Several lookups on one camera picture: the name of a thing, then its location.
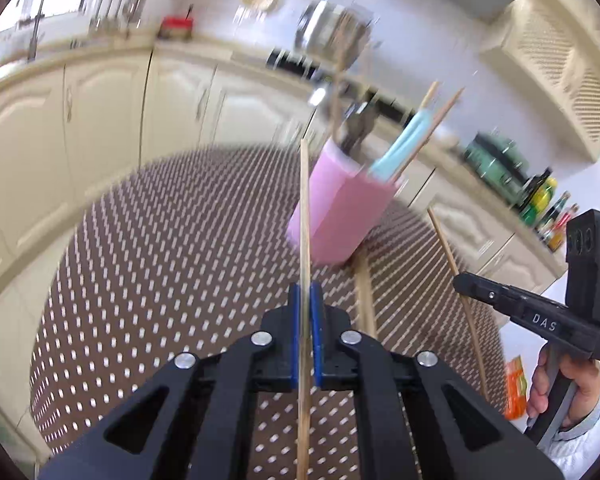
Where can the person right hand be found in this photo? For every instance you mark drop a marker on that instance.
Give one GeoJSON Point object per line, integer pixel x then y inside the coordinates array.
{"type": "Point", "coordinates": [584, 373]}

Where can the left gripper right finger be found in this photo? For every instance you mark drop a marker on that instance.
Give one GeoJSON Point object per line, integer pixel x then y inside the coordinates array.
{"type": "Point", "coordinates": [415, 418]}

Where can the green electric cooker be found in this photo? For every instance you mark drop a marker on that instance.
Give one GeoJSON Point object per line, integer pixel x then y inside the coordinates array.
{"type": "Point", "coordinates": [496, 160]}

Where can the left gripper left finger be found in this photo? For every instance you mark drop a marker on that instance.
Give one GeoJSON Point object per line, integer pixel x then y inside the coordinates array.
{"type": "Point", "coordinates": [194, 418]}

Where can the kitchen faucet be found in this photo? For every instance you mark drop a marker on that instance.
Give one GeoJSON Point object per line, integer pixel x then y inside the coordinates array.
{"type": "Point", "coordinates": [35, 21]}

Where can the dark soy sauce bottle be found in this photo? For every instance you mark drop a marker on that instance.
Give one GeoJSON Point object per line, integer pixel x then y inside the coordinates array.
{"type": "Point", "coordinates": [551, 215]}

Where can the green yellow bottle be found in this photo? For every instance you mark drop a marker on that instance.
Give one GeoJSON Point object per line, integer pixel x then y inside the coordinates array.
{"type": "Point", "coordinates": [539, 202]}

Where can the pink utensil cup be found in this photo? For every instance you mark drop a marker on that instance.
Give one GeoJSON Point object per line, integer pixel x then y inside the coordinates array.
{"type": "Point", "coordinates": [346, 203]}

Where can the red label bottle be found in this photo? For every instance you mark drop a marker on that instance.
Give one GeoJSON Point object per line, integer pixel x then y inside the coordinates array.
{"type": "Point", "coordinates": [558, 235]}

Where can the dark olive oil bottle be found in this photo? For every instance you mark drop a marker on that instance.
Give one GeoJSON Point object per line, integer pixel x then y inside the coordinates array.
{"type": "Point", "coordinates": [531, 187]}

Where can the brown polka dot tablecloth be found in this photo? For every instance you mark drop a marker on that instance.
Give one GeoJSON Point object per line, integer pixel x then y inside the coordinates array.
{"type": "Point", "coordinates": [189, 253]}

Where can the red container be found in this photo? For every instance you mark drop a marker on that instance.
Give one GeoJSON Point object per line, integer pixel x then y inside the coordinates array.
{"type": "Point", "coordinates": [177, 27]}

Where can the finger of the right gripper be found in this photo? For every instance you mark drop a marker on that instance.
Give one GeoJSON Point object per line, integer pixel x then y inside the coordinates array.
{"type": "Point", "coordinates": [502, 298]}

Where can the stainless steel steamer pot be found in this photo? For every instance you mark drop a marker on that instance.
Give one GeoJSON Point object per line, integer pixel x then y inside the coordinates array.
{"type": "Point", "coordinates": [334, 33]}

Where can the orange snack bag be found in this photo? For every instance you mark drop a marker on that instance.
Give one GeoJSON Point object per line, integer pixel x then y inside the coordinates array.
{"type": "Point", "coordinates": [516, 389]}

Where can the wooden chopstick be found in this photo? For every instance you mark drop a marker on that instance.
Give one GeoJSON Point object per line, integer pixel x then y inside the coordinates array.
{"type": "Point", "coordinates": [430, 95]}
{"type": "Point", "coordinates": [460, 299]}
{"type": "Point", "coordinates": [364, 292]}
{"type": "Point", "coordinates": [424, 140]}
{"type": "Point", "coordinates": [340, 75]}
{"type": "Point", "coordinates": [304, 378]}

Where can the lower kitchen cabinets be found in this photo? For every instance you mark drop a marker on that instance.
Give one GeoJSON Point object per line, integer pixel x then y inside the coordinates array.
{"type": "Point", "coordinates": [76, 122]}

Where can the black gas stove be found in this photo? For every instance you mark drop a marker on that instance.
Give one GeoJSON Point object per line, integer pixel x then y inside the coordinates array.
{"type": "Point", "coordinates": [312, 72]}

